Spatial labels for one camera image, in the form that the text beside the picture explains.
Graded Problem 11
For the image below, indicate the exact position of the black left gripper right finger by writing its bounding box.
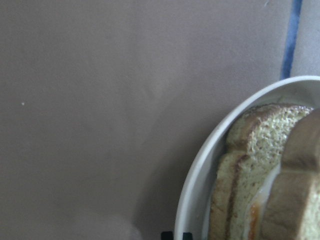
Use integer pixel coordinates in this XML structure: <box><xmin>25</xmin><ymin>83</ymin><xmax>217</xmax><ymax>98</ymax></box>
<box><xmin>182</xmin><ymin>232</ymin><xmax>193</xmax><ymax>240</ymax></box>

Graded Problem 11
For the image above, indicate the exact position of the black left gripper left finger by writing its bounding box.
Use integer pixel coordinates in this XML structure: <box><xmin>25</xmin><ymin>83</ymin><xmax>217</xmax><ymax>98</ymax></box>
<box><xmin>160</xmin><ymin>231</ymin><xmax>173</xmax><ymax>240</ymax></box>

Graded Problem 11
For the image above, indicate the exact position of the white plate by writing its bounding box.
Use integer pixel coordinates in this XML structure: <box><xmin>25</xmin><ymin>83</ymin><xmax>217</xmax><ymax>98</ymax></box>
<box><xmin>173</xmin><ymin>75</ymin><xmax>320</xmax><ymax>240</ymax></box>

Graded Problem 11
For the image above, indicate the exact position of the fried egg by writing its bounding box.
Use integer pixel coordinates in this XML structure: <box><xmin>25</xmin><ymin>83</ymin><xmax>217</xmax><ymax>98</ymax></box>
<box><xmin>242</xmin><ymin>164</ymin><xmax>281</xmax><ymax>240</ymax></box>

